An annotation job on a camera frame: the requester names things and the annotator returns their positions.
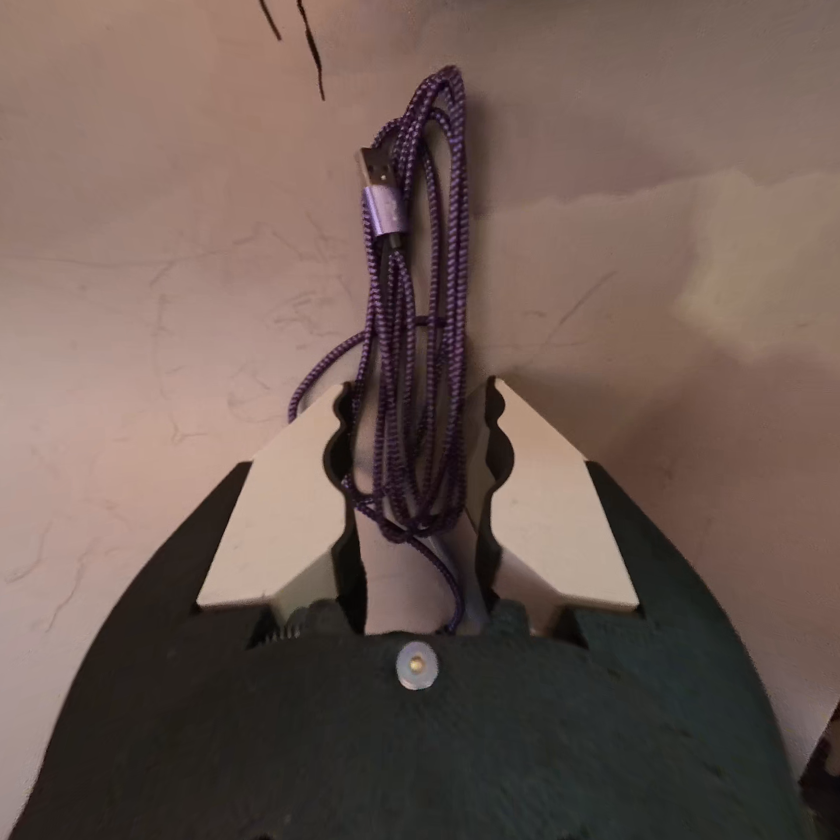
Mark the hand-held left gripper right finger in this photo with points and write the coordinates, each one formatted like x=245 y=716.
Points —
x=558 y=525

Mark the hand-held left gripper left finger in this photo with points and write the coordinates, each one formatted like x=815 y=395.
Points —
x=282 y=525

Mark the black twist tie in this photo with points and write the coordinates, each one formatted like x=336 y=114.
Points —
x=315 y=59

